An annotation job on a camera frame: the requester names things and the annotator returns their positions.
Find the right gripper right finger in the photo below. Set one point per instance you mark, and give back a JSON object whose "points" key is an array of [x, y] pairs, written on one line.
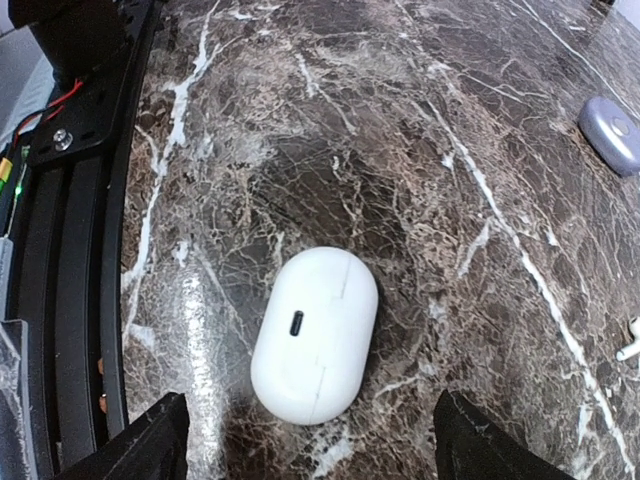
{"points": [[470, 446]]}

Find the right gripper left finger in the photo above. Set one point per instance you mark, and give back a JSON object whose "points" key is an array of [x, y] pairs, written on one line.
{"points": [[152, 447]]}

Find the white oval charging case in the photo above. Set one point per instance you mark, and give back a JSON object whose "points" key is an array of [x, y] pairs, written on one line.
{"points": [[311, 352]]}

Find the white stem earbud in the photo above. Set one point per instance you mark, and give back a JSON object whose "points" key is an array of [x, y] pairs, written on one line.
{"points": [[633, 348]]}

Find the purple round charging case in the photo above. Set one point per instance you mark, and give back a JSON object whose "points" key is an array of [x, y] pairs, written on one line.
{"points": [[612, 134]]}

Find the black front rail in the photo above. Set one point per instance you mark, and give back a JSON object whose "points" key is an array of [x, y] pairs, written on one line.
{"points": [[62, 378]]}

